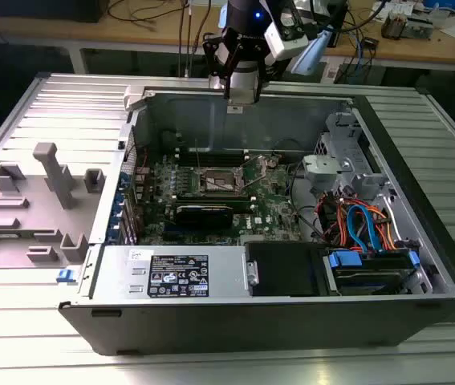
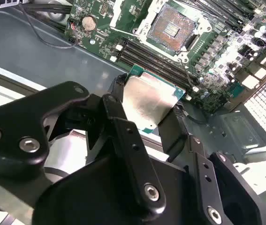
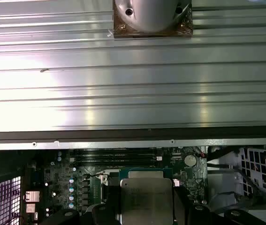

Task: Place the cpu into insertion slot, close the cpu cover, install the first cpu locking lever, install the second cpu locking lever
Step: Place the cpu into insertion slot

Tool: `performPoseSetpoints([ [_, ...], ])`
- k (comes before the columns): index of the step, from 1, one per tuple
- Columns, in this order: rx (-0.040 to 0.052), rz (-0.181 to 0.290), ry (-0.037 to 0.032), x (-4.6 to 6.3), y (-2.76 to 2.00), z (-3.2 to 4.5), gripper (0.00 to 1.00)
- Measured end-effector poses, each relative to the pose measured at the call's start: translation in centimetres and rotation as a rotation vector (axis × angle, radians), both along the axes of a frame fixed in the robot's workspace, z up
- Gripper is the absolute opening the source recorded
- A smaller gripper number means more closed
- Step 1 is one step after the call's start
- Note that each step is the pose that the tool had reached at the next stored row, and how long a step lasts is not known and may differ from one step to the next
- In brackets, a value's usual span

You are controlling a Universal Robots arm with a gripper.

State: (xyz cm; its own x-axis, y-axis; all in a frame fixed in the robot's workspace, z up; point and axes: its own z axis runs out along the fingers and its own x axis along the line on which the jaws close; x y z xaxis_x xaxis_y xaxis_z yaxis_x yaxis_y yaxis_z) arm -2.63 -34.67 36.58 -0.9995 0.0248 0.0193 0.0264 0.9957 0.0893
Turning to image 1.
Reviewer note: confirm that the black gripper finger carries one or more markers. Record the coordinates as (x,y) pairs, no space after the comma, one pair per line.
(257,86)
(227,86)

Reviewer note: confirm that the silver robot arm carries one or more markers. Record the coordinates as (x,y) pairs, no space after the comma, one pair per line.
(311,52)

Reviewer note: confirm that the black RAM slot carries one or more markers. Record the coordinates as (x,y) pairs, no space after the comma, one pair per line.
(219,155)
(219,159)
(219,150)
(219,163)

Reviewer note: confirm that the CPU socket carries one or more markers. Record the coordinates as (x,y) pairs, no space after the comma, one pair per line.
(215,176)

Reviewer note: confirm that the black plastic drive cover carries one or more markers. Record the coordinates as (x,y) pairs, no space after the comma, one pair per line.
(279,268)

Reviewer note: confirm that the round coin battery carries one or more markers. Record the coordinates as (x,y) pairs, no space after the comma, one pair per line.
(274,162)

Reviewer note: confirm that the black desktop box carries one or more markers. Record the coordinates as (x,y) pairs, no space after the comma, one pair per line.
(340,24)

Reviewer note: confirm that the silver drive cage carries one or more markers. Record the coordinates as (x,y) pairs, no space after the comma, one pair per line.
(343,128)

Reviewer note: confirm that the green motherboard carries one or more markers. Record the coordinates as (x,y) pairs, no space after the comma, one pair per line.
(267,192)

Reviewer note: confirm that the green RAM stick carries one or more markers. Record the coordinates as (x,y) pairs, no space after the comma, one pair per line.
(211,203)
(10,236)

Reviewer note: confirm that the small black adapter box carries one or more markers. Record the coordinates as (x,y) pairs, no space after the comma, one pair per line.
(370,43)

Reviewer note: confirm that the black graphics card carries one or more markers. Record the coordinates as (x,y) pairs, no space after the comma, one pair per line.
(205,218)

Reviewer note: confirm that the copper coil part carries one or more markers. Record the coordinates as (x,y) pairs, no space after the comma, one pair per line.
(393,26)

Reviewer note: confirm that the grey circuit device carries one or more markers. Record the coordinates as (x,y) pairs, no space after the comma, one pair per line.
(419,26)

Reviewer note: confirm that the black equipment box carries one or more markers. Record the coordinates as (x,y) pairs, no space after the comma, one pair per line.
(50,10)

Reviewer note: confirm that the wooden workbench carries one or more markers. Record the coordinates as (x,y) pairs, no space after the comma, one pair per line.
(30,30)

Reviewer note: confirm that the silver power supply unit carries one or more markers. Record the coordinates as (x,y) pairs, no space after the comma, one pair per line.
(119,276)

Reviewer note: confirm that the hard disk in blue carrier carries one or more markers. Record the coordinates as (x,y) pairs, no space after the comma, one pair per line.
(367,276)

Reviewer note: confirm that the grey parts rack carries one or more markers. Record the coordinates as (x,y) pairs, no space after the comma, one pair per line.
(30,216)

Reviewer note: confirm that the black PC case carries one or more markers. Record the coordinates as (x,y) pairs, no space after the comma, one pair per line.
(251,325)

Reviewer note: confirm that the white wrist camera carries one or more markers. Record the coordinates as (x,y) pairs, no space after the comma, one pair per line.
(285,38)

